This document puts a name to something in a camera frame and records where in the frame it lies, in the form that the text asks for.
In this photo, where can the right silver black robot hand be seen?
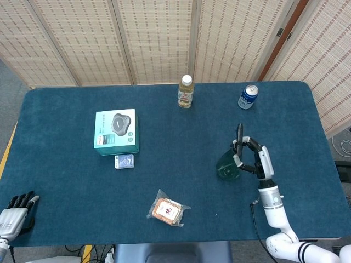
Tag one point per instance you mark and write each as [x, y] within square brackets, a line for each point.
[264, 164]

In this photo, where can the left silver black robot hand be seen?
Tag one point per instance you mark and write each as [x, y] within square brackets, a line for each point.
[12, 222]

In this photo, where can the green plastic spray bottle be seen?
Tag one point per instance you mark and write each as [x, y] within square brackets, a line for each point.
[226, 167]

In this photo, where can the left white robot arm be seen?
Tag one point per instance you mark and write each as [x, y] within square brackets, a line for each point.
[3, 249]

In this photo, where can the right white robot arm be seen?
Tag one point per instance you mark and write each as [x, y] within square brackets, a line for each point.
[274, 211]

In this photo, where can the yellow tea drink bottle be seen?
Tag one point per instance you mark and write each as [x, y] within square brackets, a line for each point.
[186, 94]

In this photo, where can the white floor box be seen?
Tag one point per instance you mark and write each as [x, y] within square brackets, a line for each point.
[55, 259]

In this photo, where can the blue white drink can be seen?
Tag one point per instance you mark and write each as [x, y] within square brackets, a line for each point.
[247, 98]

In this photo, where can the black equipment block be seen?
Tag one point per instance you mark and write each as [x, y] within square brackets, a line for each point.
[344, 171]

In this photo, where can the blue carpet table mat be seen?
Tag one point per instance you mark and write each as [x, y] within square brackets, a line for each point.
[178, 150]

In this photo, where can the bagged bread snack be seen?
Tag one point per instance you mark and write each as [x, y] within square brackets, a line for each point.
[167, 209]

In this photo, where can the small blue white pack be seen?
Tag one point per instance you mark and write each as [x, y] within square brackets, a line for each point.
[124, 161]

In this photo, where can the teal speakerphone product box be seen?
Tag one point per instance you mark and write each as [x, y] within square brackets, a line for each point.
[115, 128]

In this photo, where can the woven bamboo folding screen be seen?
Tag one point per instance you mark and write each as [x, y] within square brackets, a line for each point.
[82, 41]

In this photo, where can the brown wooden post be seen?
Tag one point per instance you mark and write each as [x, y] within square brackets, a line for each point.
[285, 35]

